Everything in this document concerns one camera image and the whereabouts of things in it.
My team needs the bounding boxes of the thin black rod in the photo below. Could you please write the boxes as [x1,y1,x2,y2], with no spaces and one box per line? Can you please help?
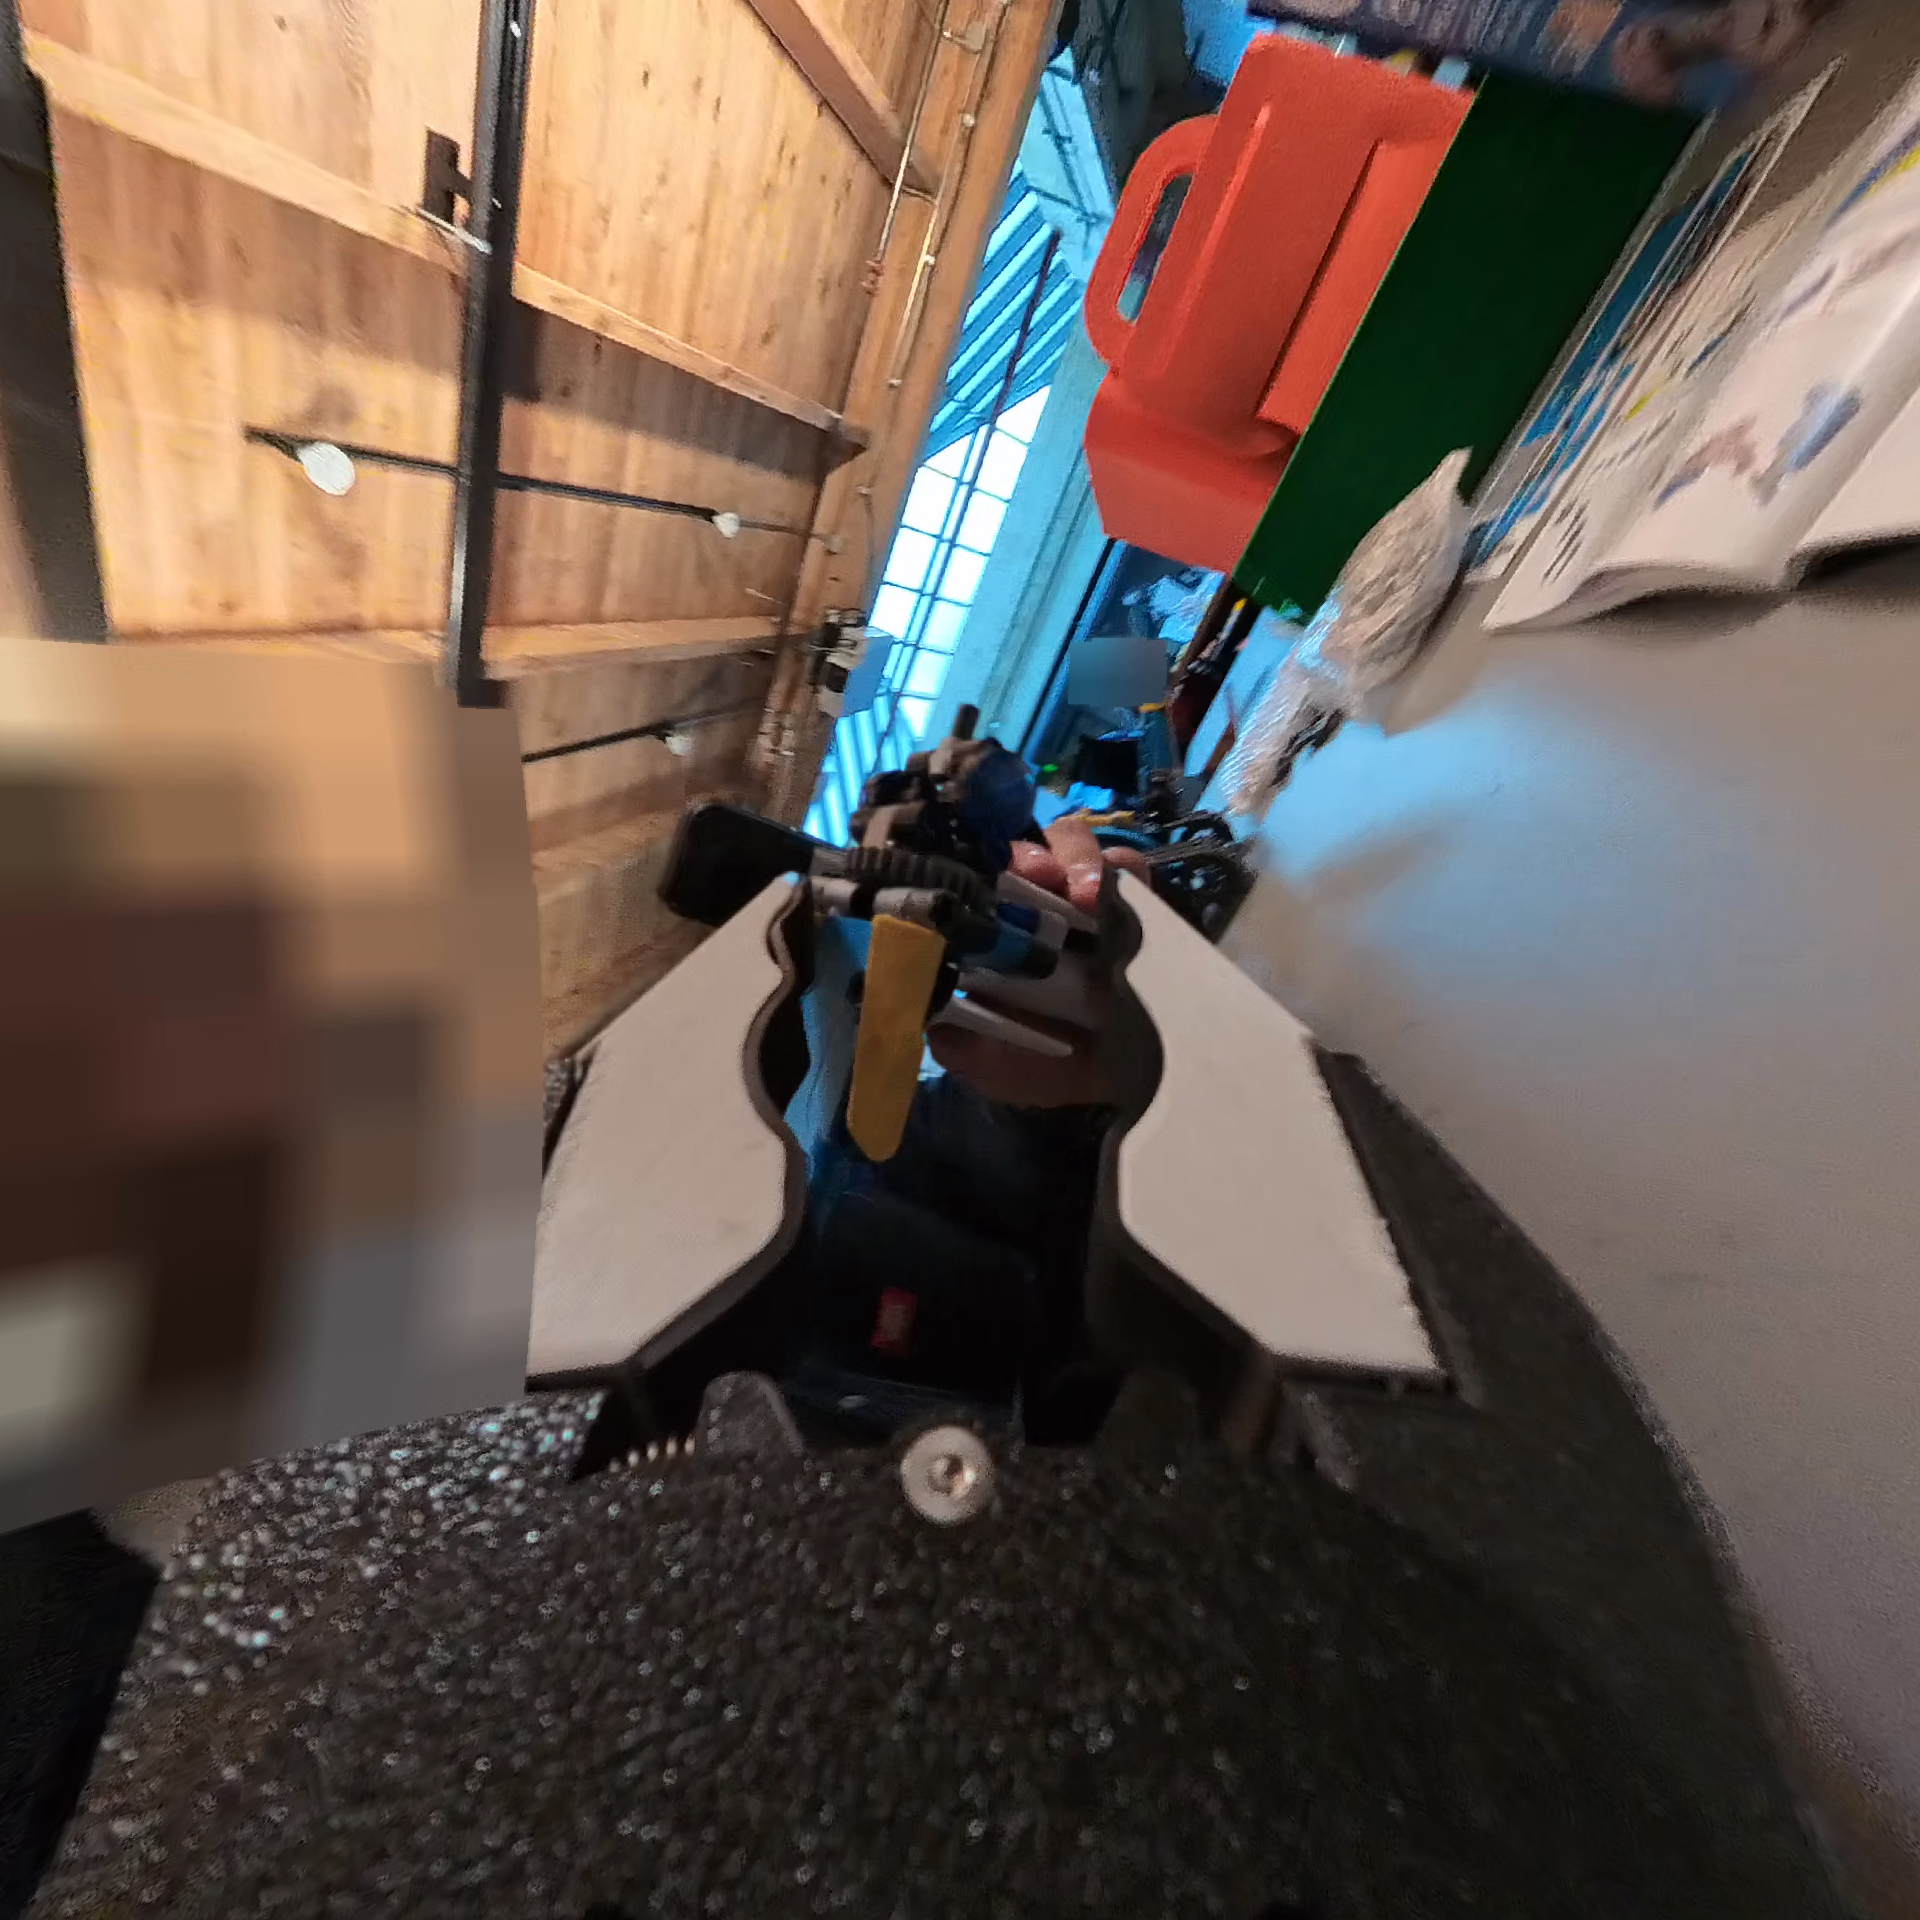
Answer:
[523,705,782,764]
[247,428,846,544]

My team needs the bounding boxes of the person's left hand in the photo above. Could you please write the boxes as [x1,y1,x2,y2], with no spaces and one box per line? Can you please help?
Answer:
[926,817,1161,1116]

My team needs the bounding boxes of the blue sticker sheet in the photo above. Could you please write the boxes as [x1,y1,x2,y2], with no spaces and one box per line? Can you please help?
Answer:
[1477,60,1803,526]

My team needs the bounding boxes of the blue and yellow toy chassis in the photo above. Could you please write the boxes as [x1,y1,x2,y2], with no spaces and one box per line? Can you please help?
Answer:
[844,907,951,1164]

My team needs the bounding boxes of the clear bag grey parts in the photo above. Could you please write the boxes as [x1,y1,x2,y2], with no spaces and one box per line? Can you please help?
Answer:
[1223,445,1479,811]

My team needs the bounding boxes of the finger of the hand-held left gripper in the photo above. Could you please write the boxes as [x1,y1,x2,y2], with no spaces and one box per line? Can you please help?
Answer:
[926,993,1081,1064]
[988,872,1107,973]

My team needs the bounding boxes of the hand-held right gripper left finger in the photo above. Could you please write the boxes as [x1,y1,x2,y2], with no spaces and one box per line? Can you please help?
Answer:
[530,878,817,1382]

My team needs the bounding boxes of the instruction booklet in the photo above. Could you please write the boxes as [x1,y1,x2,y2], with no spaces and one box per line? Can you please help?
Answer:
[1487,111,1920,633]

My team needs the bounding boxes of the grey desk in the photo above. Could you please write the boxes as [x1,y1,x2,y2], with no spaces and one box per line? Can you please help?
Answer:
[1223,571,1920,1861]

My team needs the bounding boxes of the grey gear dark-blue ball assembly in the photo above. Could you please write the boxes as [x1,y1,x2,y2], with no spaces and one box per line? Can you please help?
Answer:
[856,705,1045,900]

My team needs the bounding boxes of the green plastic bin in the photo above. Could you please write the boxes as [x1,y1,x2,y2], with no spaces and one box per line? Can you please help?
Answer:
[1230,73,1706,616]

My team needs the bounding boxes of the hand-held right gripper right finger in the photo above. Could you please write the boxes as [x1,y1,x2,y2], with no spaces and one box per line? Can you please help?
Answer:
[1093,870,1449,1389]

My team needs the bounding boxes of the black metal bar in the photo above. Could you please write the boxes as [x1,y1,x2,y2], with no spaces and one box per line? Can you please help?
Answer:
[446,0,536,708]

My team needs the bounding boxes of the orange felt bag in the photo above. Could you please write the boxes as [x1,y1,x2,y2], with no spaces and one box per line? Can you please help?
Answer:
[1083,33,1479,574]

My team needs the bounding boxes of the dark blue toy kit box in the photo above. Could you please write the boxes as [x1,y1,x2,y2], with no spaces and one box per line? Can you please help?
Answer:
[1246,0,1840,105]

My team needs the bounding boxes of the bright window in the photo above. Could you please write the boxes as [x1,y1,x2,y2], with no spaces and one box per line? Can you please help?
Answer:
[803,44,1112,840]

